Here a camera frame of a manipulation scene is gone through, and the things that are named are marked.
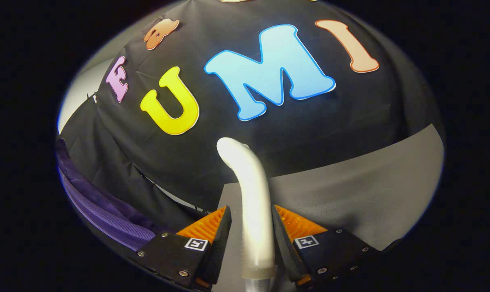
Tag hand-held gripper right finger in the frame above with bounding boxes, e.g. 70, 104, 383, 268
272, 204, 385, 288

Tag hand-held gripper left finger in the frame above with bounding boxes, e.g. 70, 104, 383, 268
129, 205, 232, 290

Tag white garment steamer head with hose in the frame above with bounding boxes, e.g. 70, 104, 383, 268
216, 137, 277, 292

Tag purple corduroy jacket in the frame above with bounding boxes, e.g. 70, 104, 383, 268
56, 138, 164, 252

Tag grey cabinet with dark top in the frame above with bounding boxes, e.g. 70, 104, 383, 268
212, 124, 445, 292

